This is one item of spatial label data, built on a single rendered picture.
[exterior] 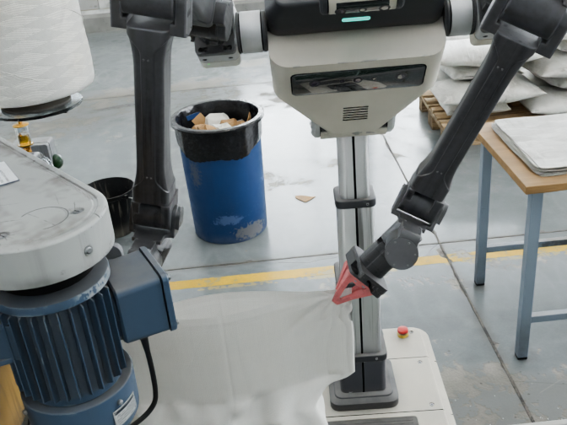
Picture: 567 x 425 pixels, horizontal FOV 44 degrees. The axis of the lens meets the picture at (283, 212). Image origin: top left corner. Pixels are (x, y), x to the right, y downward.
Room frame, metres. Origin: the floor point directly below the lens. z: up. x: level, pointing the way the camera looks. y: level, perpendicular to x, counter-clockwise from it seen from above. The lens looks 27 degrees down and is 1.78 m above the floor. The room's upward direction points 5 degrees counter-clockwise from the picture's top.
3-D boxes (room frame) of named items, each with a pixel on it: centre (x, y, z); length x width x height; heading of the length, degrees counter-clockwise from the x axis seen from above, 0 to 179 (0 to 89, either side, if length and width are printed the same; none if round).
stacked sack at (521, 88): (4.37, -1.39, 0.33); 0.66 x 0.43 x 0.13; 91
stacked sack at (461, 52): (4.42, -1.38, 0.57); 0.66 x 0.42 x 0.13; 83
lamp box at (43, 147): (1.28, 0.47, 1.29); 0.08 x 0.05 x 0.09; 91
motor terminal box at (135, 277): (0.81, 0.21, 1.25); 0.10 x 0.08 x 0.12; 26
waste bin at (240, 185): (3.39, 0.29, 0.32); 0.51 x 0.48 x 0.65; 1
